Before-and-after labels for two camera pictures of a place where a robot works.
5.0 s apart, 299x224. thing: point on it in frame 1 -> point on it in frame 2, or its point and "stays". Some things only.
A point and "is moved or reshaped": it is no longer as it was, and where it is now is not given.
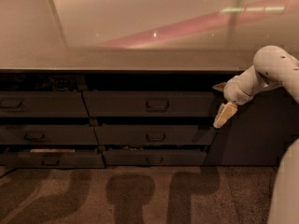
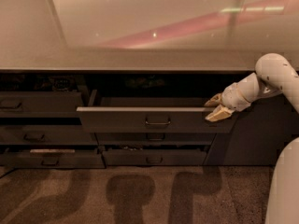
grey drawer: (151, 104) is moved or reshaped
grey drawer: (48, 134) stays
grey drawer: (51, 161) stays
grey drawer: (153, 158) stays
